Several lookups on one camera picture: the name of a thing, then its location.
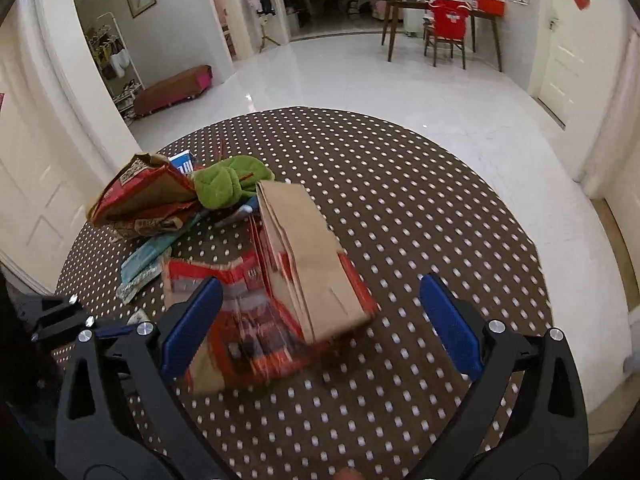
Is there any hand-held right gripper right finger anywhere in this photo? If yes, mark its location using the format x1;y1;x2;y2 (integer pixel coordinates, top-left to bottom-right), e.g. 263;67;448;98
410;272;590;480

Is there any wooden coat stand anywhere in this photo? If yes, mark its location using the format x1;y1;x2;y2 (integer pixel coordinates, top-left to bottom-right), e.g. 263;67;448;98
257;10;281;53

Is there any white clothes rack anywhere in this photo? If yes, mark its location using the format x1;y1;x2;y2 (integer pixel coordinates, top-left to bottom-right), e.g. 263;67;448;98
85;12;146;126

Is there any blue white wrapper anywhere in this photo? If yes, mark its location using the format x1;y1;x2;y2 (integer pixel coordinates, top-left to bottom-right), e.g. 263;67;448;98
200;195;261;228

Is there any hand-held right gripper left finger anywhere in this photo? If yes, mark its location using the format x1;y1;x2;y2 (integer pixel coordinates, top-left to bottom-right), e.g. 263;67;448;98
54;276;228;480

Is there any brown polka dot tablecloth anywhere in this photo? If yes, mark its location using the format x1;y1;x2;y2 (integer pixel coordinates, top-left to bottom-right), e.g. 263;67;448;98
52;106;556;480

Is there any dark wooden dining table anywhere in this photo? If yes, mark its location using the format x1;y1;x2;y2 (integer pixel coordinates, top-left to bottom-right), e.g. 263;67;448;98
381;0;503;73

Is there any teal packet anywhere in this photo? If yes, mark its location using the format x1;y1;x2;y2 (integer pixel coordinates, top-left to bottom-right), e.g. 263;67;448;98
121;235;176;286

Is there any blue white box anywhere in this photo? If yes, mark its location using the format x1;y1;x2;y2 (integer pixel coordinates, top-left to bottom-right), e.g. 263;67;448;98
167;150;197;177

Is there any red chair cover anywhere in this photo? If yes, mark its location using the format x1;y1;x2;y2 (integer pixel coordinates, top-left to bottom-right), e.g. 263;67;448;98
430;0;471;37

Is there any white panel door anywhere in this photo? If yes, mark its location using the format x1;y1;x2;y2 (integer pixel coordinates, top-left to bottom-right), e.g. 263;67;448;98
0;60;101;291

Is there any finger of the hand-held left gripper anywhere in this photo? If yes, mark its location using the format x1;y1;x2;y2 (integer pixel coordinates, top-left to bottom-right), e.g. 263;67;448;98
31;295;142;344

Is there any green plush toy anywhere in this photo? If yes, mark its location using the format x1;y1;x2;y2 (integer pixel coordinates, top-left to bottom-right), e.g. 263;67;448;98
192;156;275;208

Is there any brown red paper bag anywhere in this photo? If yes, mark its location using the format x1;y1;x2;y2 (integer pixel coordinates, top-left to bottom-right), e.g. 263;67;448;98
162;180;379;393

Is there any wooden chair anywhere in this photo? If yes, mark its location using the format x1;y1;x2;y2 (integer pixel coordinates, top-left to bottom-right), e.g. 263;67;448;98
424;0;472;70

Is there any pink curtain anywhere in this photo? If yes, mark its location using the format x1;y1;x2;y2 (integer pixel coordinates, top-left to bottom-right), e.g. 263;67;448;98
582;25;640;201

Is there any white sideboard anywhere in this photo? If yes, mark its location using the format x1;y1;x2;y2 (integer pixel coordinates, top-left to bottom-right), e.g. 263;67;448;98
400;0;476;36

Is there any red brown bench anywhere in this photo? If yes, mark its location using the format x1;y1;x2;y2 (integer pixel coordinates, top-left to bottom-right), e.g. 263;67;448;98
132;65;213;118

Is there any torn red brown carton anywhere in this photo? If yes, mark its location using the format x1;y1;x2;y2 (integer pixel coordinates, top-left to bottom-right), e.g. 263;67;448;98
89;154;198;238

